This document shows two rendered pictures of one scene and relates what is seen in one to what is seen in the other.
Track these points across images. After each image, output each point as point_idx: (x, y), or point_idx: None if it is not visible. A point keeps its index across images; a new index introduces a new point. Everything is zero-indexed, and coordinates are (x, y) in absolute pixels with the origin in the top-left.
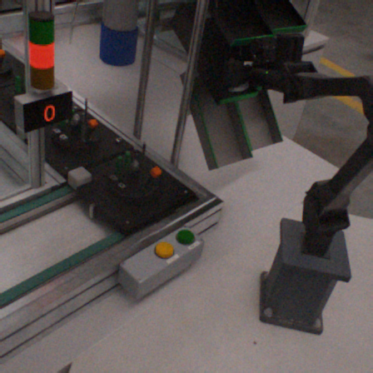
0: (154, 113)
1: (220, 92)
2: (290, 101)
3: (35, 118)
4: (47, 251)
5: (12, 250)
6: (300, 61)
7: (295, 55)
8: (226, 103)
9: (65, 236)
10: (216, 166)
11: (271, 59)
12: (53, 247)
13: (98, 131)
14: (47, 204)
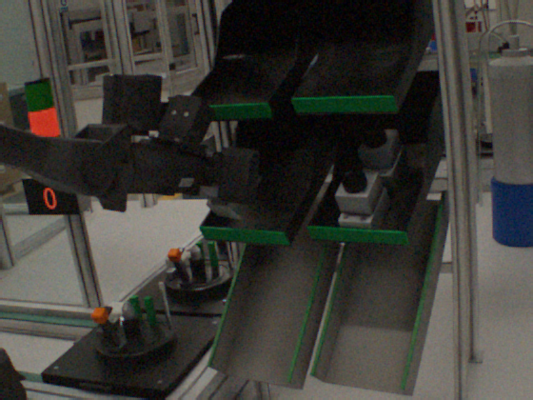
0: (433, 314)
1: (232, 221)
2: (108, 207)
3: (36, 200)
4: (15, 363)
5: (9, 348)
6: (108, 121)
7: (103, 110)
8: (221, 240)
9: (44, 363)
10: (207, 363)
11: (168, 135)
12: (23, 364)
13: (223, 281)
14: (75, 328)
